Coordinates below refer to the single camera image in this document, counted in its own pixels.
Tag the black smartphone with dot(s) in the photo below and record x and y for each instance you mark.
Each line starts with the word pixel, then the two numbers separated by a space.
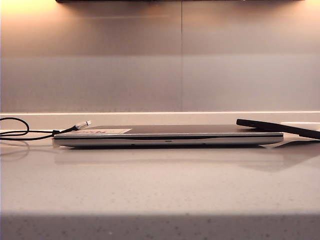
pixel 280 128

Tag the silver closed laptop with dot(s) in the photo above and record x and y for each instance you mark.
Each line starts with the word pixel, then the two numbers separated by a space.
pixel 175 141

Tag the pink white laptop sticker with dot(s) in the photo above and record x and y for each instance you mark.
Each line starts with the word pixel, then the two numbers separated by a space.
pixel 110 131

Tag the small white dish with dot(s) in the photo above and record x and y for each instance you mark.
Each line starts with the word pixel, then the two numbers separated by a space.
pixel 300 123

